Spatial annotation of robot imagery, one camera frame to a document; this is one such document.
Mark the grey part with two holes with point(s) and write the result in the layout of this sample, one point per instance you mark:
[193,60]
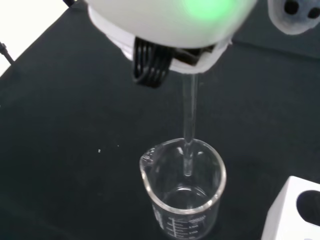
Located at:
[280,17]

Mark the white test tube rack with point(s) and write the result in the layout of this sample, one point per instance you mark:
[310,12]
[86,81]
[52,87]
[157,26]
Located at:
[282,212]

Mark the clear glass beaker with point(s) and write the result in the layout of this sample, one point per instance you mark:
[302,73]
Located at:
[185,212]

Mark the black tripod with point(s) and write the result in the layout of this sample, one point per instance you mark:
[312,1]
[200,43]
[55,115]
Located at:
[4,51]

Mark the black bench cloth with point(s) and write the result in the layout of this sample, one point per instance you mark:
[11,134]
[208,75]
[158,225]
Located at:
[62,150]

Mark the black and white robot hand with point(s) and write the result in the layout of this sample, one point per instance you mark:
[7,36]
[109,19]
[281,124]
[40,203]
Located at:
[162,22]

